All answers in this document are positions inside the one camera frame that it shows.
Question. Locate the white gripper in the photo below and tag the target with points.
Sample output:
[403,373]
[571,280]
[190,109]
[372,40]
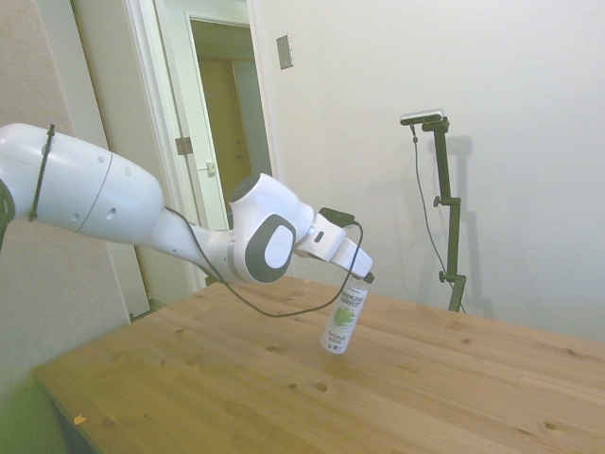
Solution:
[338,246]

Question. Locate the coconut water bottle green cap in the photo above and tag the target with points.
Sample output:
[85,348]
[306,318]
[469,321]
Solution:
[344,317]

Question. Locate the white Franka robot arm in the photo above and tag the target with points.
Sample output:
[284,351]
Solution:
[118,198]

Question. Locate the brown wooden hallway door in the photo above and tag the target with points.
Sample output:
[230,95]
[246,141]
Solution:
[222,118]

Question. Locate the metal door hinge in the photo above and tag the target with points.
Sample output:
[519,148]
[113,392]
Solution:
[183,145]

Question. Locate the small orange tape scrap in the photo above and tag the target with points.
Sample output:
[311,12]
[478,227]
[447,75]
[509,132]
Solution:
[80,419]

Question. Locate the white open door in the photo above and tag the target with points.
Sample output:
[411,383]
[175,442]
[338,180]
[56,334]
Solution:
[108,71]

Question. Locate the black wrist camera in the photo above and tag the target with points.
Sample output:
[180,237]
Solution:
[336,215]

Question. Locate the black camera stand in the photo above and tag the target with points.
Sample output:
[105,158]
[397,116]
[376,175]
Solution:
[449,208]

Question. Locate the grey exterior camera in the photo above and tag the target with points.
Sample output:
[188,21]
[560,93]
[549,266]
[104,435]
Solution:
[422,116]

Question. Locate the grey wall switch plate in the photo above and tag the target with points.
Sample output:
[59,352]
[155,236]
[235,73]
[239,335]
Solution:
[285,52]

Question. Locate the white door frame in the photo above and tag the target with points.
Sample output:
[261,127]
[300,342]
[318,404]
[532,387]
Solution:
[165,71]

